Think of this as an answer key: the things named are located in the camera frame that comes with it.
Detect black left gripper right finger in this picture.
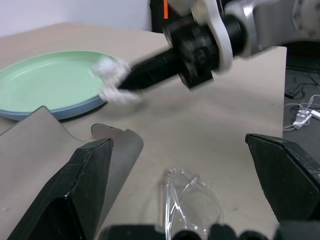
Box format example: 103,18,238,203
244,133,320,224

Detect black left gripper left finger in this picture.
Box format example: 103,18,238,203
7,137,114,240

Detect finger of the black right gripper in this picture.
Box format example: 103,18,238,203
124,48,181,80
116,63,182,91

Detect grey open glasses case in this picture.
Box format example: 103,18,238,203
0,105,145,240

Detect clear plastic glasses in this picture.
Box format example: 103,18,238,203
161,164,225,240

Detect black box with orange stripe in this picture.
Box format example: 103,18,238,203
150,0,173,33

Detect white power strip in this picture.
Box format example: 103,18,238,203
293,108,317,126

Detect blue plate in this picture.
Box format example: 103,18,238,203
0,96,109,121

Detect green plate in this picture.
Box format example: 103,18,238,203
0,50,119,112

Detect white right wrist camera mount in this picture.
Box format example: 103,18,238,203
172,0,236,74

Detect white cable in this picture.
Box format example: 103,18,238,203
283,94,320,131

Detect black cable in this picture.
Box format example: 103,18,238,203
284,63,320,100

